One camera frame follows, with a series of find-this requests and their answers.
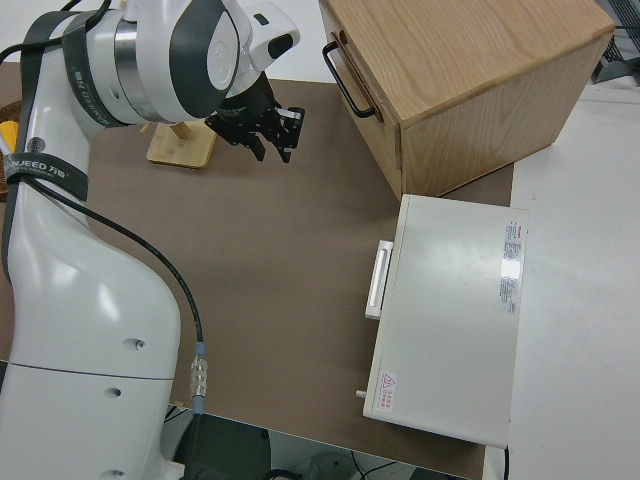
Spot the wooden mug tree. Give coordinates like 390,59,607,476
142,118,217,171

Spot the brown table mat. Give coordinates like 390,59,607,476
0,62,516,480

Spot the light wooden cabinet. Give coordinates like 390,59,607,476
319,0,616,201

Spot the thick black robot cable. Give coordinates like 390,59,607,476
0,0,209,419

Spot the black box under table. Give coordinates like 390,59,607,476
174,413,272,480

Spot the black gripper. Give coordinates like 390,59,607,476
203,74,307,165

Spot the black metal drawer handle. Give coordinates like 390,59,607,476
322,40,377,120

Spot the light wooden drawer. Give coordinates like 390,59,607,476
319,2,405,199

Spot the cream toaster oven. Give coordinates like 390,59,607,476
355,193,530,449

